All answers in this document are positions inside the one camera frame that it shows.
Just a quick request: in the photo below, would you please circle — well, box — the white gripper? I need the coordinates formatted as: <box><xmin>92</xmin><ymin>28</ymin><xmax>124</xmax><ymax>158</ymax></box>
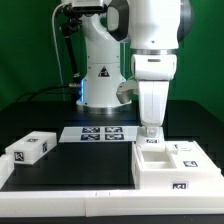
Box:
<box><xmin>138</xmin><ymin>81</ymin><xmax>169</xmax><ymax>137</ymax></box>

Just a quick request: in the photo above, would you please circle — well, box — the small white door panel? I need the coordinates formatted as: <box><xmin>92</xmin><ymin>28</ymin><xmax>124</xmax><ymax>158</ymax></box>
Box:
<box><xmin>136</xmin><ymin>126</ymin><xmax>165</xmax><ymax>152</ymax></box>

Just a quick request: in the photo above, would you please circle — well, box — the white hinged door panel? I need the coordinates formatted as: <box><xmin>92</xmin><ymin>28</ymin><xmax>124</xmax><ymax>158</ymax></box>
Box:
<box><xmin>166</xmin><ymin>141</ymin><xmax>216</xmax><ymax>170</ymax></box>

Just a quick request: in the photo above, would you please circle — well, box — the white cabinet body box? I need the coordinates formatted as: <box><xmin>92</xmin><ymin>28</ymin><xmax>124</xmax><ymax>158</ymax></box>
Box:
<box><xmin>131</xmin><ymin>143</ymin><xmax>224</xmax><ymax>190</ymax></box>

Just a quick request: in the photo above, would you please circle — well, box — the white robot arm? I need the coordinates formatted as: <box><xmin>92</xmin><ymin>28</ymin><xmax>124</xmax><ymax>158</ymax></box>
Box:
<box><xmin>61</xmin><ymin>0</ymin><xmax>193</xmax><ymax>137</ymax></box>

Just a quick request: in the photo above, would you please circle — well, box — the white cabinet top block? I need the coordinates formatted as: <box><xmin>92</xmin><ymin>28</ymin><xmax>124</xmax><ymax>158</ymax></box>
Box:
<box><xmin>5</xmin><ymin>131</ymin><xmax>57</xmax><ymax>165</ymax></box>

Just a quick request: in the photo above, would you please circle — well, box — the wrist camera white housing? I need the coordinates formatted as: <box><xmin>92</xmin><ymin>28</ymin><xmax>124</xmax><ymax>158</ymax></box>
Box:
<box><xmin>116</xmin><ymin>79</ymin><xmax>138</xmax><ymax>104</ymax></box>

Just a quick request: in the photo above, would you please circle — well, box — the white marker base plate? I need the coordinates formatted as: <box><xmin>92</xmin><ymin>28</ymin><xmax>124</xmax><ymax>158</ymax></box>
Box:
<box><xmin>59</xmin><ymin>126</ymin><xmax>137</xmax><ymax>143</ymax></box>

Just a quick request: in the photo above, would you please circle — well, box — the white obstacle frame wall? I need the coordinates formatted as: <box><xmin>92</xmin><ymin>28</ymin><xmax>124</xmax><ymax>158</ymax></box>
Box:
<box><xmin>0</xmin><ymin>153</ymin><xmax>224</xmax><ymax>218</ymax></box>

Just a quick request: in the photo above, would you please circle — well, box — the black cable on table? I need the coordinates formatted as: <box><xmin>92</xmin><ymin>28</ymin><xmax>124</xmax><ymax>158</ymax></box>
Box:
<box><xmin>14</xmin><ymin>84</ymin><xmax>83</xmax><ymax>103</ymax></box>

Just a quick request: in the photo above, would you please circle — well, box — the white cable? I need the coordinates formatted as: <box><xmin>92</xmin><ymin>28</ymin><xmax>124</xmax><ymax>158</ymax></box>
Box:
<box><xmin>50</xmin><ymin>2</ymin><xmax>73</xmax><ymax>86</ymax></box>

